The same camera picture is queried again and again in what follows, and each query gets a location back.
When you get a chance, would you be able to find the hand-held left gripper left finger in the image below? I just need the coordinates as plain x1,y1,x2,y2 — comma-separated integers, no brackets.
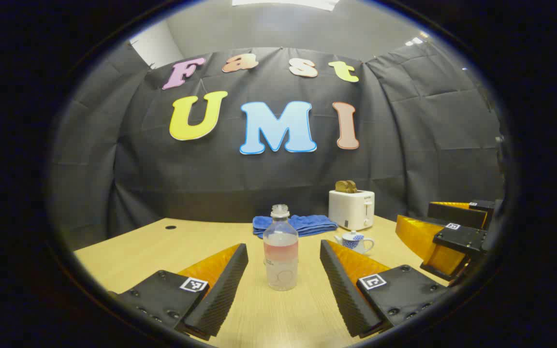
109,243,249,341

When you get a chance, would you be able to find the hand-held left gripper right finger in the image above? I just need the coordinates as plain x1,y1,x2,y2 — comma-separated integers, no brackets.
320,239,449,339

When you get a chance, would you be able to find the clear plastic water bottle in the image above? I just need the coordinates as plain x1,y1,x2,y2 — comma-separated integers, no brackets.
263,204,299,291

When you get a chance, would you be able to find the folded blue towel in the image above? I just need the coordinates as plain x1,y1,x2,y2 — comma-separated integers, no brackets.
252,215,338,239

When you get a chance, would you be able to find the white toaster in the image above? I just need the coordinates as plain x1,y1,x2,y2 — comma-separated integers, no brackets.
328,188,376,232

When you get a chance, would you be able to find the black backdrop cloth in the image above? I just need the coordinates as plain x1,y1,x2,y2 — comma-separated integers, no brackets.
49,41,506,252

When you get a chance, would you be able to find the small ceiling light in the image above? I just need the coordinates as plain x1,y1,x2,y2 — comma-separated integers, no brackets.
404,31,429,47

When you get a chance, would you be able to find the large ceiling light panel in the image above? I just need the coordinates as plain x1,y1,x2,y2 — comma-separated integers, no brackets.
232,0,339,12

